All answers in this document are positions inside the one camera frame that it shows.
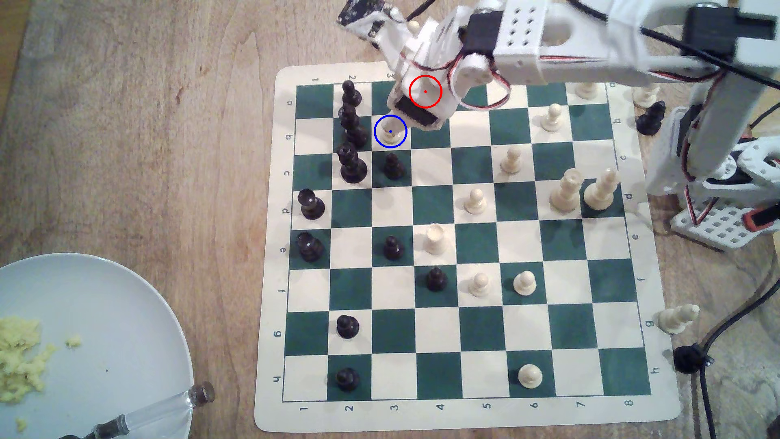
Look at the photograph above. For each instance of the white chess bishop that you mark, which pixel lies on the white chess bishop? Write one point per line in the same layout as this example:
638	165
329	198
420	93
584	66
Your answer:
676	319
646	96

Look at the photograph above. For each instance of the black chess pawn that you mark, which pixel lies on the black chess pawn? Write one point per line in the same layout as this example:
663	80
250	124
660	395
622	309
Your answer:
393	167
393	249
436	280
347	327
347	379

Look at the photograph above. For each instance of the green white chessboard mat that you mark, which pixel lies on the green white chessboard mat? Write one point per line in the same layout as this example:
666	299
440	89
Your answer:
481	329

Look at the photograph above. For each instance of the yellow food heap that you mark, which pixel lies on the yellow food heap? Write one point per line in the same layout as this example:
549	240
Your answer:
18	360

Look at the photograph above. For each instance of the small yellow food crumb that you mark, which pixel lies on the small yellow food crumb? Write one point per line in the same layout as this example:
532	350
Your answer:
21	424
73	342

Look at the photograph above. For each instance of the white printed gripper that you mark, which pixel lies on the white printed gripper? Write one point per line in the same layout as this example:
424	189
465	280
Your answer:
415	112

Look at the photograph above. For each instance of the white chess queen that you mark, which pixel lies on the white chess queen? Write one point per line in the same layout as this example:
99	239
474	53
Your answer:
567	192

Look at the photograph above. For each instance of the white chess rook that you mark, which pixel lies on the white chess rook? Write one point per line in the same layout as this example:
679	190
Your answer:
434	239
587	91

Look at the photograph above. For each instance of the black chess knight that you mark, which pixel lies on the black chess knight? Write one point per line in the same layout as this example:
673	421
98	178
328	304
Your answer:
651	119
309	247

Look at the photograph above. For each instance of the white chess king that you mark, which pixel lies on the white chess king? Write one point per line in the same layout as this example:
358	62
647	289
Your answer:
602	192

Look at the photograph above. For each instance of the white printed robot arm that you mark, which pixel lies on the white printed robot arm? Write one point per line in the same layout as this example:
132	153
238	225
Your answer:
609	42

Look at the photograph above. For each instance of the tall black chess piece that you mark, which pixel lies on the tall black chess piece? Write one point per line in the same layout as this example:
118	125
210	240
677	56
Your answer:
353	128
350	94
352	166

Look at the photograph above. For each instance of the black chess rook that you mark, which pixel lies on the black chess rook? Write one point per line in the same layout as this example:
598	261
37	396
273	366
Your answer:
311	205

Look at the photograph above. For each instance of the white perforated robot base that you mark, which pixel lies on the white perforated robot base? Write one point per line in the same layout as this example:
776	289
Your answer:
719	222

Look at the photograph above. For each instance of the pale blue plate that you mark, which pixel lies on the pale blue plate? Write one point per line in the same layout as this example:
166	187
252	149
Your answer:
109	317

